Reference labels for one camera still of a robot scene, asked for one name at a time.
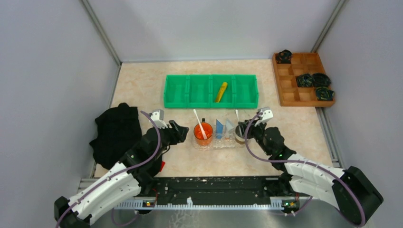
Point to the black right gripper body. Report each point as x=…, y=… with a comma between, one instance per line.
x=252, y=128

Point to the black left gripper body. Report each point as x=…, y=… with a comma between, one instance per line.
x=173, y=129

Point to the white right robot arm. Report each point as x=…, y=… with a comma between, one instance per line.
x=349, y=191

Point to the blue toothpaste tube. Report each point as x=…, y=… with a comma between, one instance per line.
x=219, y=130

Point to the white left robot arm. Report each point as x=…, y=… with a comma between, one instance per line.
x=132, y=175

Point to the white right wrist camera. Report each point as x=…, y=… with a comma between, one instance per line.
x=264, y=115

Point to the red tag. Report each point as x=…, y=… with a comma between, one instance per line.
x=162, y=165

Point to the white toothpaste tube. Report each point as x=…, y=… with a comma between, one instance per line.
x=229, y=128

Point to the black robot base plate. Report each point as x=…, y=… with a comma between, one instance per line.
x=218, y=193

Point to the steel cup orange sleeve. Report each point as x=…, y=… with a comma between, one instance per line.
x=240, y=138

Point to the clear textured plastic tray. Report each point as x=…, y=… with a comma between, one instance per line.
x=218, y=144

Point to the green compartment bin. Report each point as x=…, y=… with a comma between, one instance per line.
x=199, y=91

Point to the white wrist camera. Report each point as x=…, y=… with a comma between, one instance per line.
x=264, y=115
x=157, y=117

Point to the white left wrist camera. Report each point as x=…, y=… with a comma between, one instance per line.
x=157, y=117

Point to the orange plastic mug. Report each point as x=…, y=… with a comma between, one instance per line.
x=198, y=135

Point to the brown wooden compartment tray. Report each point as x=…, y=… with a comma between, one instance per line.
x=301, y=80

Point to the yellow toothpaste tube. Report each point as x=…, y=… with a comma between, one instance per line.
x=221, y=92

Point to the black cloth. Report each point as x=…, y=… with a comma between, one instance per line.
x=118, y=130

